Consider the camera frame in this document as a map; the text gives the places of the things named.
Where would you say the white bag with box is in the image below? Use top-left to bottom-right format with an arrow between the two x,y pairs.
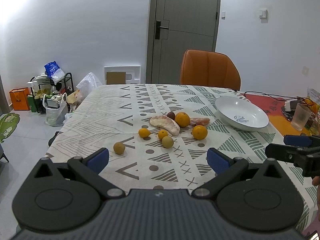
42,93 -> 68,127

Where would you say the white plastic bag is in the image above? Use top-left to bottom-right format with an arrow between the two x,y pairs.
76,72 -> 102,99

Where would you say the dark red passion fruit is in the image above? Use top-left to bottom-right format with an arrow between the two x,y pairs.
167,112 -> 175,120

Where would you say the white foam packaging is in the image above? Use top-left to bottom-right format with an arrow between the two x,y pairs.
104,66 -> 141,85

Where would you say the green floor mat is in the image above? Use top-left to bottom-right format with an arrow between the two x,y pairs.
0,113 -> 20,143

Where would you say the small yellow kumquat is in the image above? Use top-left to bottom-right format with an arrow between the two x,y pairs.
138,128 -> 151,138
157,129 -> 168,140

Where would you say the white ceramic plate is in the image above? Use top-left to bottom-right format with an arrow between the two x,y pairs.
215,96 -> 269,132

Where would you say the small white wall switch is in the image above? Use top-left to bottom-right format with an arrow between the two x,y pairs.
221,11 -> 226,19

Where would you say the large pomelo segment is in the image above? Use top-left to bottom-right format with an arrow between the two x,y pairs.
149,115 -> 180,136

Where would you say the blue white bag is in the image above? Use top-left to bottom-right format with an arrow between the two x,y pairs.
44,61 -> 65,84

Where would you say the large orange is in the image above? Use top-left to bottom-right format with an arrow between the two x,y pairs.
175,112 -> 190,128
192,125 -> 208,140

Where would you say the yellow snack packet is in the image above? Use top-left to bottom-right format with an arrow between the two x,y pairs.
306,87 -> 320,114

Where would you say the red orange cartoon mat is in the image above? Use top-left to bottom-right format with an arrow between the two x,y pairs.
241,92 -> 311,135

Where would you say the small pomelo segment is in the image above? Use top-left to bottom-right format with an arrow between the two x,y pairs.
189,118 -> 210,127

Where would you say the white power adapter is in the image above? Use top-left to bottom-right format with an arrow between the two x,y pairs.
284,99 -> 299,112

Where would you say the wall socket plate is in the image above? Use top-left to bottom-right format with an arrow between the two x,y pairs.
302,66 -> 309,76

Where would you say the orange paper bag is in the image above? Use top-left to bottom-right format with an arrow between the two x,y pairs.
9,87 -> 30,111

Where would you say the black metal rack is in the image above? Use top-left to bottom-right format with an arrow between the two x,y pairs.
27,72 -> 74,113

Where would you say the green box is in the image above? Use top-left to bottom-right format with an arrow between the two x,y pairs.
27,94 -> 37,113

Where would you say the frosted glass cup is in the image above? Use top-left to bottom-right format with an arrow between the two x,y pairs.
291,103 -> 312,131

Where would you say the large orange back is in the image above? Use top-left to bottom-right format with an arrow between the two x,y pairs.
175,112 -> 190,128

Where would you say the person's right hand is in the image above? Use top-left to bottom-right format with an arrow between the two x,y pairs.
312,176 -> 320,186

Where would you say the orange leather chair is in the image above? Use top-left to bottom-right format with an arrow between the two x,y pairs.
180,49 -> 241,91

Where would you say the large orange front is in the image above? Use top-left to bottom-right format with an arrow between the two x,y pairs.
192,125 -> 208,140

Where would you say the brown longan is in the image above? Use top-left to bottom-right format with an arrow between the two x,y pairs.
113,142 -> 125,155
162,136 -> 174,148

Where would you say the black door handle lock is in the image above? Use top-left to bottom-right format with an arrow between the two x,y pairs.
155,21 -> 169,40

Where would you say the black cable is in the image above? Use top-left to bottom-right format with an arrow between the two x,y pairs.
243,90 -> 304,103

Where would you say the grey door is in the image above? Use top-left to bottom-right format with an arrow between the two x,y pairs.
146,0 -> 221,84

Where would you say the patterned white tablecloth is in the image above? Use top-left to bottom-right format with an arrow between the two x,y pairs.
44,83 -> 318,233

